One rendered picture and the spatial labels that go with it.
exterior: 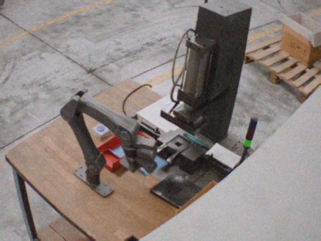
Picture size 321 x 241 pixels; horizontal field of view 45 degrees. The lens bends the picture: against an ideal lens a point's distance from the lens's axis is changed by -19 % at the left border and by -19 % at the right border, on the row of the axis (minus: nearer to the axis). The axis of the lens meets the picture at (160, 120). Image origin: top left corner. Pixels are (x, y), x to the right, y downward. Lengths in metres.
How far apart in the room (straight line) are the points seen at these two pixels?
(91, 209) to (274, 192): 1.08
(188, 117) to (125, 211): 0.46
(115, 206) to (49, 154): 0.43
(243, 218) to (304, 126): 0.39
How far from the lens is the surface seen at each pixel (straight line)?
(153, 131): 2.14
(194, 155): 2.03
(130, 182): 1.98
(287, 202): 0.91
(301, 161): 1.03
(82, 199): 1.89
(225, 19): 1.75
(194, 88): 1.85
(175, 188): 1.96
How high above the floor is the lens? 2.30
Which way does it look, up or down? 37 degrees down
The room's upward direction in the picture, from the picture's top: 9 degrees clockwise
